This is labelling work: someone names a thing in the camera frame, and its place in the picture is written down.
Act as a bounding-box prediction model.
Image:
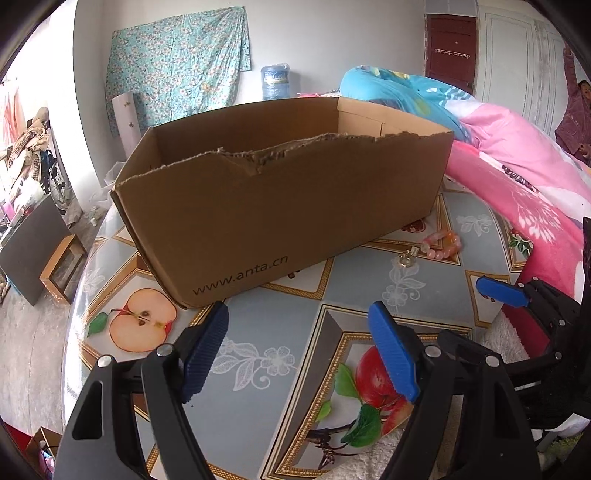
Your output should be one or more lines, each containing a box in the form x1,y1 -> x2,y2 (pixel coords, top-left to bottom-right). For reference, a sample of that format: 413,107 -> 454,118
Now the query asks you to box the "pink floral blanket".
297,89 -> 591,358

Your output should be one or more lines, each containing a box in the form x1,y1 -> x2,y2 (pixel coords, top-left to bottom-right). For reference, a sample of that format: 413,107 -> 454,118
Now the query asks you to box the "blue patterned quilt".
339,65 -> 474,144

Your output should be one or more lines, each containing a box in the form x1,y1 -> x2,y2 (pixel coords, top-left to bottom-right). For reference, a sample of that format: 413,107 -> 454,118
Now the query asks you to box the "blue water jug on dispenser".
260,63 -> 290,101

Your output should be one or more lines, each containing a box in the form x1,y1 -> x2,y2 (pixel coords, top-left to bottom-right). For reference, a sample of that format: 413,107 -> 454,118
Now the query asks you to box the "small wooden stool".
39,234 -> 87,304

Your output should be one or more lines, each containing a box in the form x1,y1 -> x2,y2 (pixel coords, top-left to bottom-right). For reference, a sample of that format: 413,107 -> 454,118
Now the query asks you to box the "rolled pink mat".
111,92 -> 141,157

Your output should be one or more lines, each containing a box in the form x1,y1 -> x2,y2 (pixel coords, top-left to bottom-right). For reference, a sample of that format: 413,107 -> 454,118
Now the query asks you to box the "brown cardboard box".
111,97 -> 454,309

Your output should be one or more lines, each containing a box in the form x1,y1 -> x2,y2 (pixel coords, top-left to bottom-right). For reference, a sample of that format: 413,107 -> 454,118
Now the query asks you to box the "pink bead bracelet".
420,230 -> 464,260

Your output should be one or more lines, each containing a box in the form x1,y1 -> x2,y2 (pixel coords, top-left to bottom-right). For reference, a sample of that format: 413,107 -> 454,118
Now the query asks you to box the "floral teal wall cloth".
105,6 -> 252,136

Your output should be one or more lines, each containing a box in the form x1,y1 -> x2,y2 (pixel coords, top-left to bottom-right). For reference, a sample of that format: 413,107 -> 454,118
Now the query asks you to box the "pile of clothes on chair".
1,107 -> 51,189

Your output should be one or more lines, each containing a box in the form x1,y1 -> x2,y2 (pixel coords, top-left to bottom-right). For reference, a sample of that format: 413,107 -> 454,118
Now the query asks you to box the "fruit pattern tablecloth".
62,177 -> 532,480

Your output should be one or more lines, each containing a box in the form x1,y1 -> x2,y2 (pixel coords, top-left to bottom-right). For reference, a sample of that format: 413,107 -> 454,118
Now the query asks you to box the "dark red door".
425,14 -> 478,94

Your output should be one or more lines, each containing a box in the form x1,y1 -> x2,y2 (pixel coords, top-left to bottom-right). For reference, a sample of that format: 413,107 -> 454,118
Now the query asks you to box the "grey low cabinet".
0,195 -> 70,306

